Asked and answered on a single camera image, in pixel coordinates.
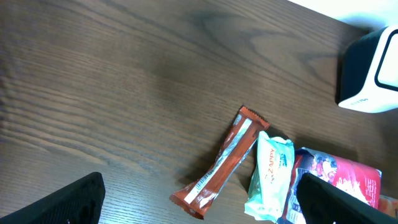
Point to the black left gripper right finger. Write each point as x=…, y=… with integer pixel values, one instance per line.
x=322, y=202

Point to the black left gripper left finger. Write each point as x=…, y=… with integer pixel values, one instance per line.
x=77, y=203

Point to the red purple pad package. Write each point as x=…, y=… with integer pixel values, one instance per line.
x=358, y=180

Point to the small orange tissue pack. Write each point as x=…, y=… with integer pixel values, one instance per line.
x=388, y=206

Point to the white barcode scanner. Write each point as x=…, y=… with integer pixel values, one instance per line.
x=368, y=80

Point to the teal wet wipes packet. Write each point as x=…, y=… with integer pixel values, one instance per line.
x=271, y=178

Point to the orange snack bar wrapper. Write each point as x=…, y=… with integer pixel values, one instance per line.
x=196, y=198

